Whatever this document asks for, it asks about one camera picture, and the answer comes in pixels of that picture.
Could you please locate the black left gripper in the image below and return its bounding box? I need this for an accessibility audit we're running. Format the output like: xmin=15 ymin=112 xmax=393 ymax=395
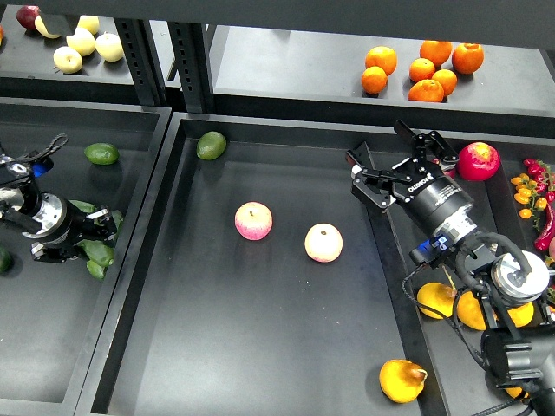
xmin=30 ymin=194 xmax=120 ymax=263

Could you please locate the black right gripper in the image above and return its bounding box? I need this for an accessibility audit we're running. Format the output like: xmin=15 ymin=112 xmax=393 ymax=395
xmin=345 ymin=120 xmax=477 ymax=243

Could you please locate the long green avocado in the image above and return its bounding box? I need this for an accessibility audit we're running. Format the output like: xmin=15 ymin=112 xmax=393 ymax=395
xmin=69 ymin=199 xmax=124 ymax=268

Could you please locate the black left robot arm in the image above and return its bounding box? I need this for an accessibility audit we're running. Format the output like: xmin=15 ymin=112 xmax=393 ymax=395
xmin=1 ymin=133 xmax=118 ymax=268

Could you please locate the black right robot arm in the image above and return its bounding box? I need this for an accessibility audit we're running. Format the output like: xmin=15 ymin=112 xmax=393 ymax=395
xmin=346 ymin=120 xmax=554 ymax=415

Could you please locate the dark avocado left edge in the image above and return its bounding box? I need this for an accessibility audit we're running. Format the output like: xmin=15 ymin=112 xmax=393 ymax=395
xmin=0 ymin=246 xmax=13 ymax=273

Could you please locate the green avocado left tray top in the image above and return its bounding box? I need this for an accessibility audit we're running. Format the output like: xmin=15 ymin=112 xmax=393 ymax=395
xmin=84 ymin=142 xmax=120 ymax=166

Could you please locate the green avocado tray corner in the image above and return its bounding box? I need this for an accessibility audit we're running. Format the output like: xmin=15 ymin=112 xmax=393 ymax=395
xmin=196 ymin=131 xmax=227 ymax=160

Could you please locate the pale yellow pear front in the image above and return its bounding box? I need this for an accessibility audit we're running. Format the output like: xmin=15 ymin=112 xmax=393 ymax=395
xmin=53 ymin=46 xmax=83 ymax=74

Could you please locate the pale yellow pear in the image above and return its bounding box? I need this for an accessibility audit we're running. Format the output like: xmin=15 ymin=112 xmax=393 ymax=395
xmin=77 ymin=15 xmax=100 ymax=36
xmin=95 ymin=32 xmax=124 ymax=62
xmin=66 ymin=27 xmax=96 ymax=56
xmin=53 ymin=46 xmax=83 ymax=74

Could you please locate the pale yellow pear right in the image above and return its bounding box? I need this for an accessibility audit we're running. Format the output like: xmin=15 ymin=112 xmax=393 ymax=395
xmin=95 ymin=32 xmax=124 ymax=62

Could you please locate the pale yellow pear middle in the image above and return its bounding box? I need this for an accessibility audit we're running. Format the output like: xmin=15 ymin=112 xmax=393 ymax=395
xmin=66 ymin=27 xmax=96 ymax=56

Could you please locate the pale yellow pear back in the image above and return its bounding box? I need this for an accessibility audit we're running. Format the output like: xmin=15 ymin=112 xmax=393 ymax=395
xmin=77 ymin=15 xmax=100 ymax=36

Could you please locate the pale yellow pear hidden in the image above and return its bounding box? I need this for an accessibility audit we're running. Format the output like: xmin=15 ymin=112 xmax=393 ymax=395
xmin=34 ymin=16 xmax=61 ymax=39

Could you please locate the dark red apple right tray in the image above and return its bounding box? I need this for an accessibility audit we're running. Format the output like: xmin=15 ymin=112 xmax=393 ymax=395
xmin=433 ymin=158 xmax=456 ymax=179

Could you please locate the orange front bottom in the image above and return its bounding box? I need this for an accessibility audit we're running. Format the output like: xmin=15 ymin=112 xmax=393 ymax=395
xmin=408 ymin=79 xmax=444 ymax=102

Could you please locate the bright red apple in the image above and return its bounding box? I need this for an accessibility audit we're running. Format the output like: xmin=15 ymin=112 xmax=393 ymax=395
xmin=456 ymin=142 xmax=501 ymax=181

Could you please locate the orange far left bottom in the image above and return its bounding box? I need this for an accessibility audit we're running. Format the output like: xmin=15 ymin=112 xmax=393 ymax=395
xmin=361 ymin=66 xmax=388 ymax=94

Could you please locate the small orange middle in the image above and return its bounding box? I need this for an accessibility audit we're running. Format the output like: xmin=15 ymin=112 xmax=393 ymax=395
xmin=408 ymin=57 xmax=435 ymax=83

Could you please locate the orange lower right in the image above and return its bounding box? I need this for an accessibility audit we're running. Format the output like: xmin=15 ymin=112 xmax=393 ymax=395
xmin=432 ymin=69 xmax=458 ymax=97

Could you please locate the orange far left top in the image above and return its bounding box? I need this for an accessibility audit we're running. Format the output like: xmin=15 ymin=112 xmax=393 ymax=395
xmin=365 ymin=46 xmax=397 ymax=76

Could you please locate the pale pink apple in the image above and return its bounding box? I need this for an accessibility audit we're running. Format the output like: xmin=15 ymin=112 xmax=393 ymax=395
xmin=304 ymin=223 xmax=343 ymax=263

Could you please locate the orange top centre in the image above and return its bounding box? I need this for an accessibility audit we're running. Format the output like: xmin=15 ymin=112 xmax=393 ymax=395
xmin=420 ymin=40 xmax=453 ymax=68

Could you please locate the orange top right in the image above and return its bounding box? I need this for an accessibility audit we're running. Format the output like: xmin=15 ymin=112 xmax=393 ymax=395
xmin=451 ymin=43 xmax=485 ymax=75

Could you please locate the cherry tomato bunch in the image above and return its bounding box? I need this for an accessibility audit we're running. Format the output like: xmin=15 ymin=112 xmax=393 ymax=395
xmin=510 ymin=159 xmax=554 ymax=219

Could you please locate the pink red apple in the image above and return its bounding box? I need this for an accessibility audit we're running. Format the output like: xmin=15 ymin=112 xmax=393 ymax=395
xmin=234 ymin=201 xmax=273 ymax=241

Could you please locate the red chili pepper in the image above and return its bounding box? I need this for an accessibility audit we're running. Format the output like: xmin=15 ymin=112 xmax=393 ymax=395
xmin=533 ymin=204 xmax=554 ymax=251

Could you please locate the black centre tray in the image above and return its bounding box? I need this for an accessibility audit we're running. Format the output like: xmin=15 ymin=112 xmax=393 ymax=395
xmin=73 ymin=111 xmax=555 ymax=416

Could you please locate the dark red apple on shelf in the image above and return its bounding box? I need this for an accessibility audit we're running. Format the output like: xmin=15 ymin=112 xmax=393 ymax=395
xmin=16 ymin=5 xmax=40 ymax=30

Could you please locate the black shelf upright post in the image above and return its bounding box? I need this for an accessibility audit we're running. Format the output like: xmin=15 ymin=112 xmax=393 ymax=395
xmin=114 ymin=18 xmax=215 ymax=114

